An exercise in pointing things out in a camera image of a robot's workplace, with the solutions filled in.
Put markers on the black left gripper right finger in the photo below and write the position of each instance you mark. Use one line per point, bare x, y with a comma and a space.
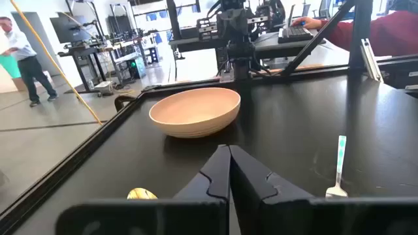
254, 202

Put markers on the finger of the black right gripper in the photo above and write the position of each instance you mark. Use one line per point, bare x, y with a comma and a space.
242, 24
226, 24

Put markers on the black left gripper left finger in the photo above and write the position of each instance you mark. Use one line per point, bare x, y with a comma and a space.
214, 186

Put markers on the silver fork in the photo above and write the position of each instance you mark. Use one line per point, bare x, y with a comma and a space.
339, 163

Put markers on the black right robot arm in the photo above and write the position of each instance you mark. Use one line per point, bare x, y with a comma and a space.
240, 58

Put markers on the gray desk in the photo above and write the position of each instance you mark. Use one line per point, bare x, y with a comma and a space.
271, 45

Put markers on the black keyboard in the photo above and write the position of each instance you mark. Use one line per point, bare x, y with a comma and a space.
294, 32

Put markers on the person's hand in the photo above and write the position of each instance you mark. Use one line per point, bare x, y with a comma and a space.
305, 23

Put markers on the beige wide bowl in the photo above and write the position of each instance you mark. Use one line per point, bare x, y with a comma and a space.
196, 111

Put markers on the black background workbench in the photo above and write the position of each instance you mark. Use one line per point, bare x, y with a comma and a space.
85, 55

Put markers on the person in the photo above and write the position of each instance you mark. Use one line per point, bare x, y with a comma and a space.
29, 65
392, 32

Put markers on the green board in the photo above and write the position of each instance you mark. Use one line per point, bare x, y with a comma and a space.
9, 65

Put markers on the black diagonal frame strut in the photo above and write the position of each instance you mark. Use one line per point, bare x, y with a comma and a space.
313, 39

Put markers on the black vertical frame post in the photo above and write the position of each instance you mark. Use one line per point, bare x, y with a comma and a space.
360, 32

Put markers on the silver aluminium bracket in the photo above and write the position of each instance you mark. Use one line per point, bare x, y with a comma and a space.
370, 58

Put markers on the black wall monitor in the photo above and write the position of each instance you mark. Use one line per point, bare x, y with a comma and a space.
70, 29

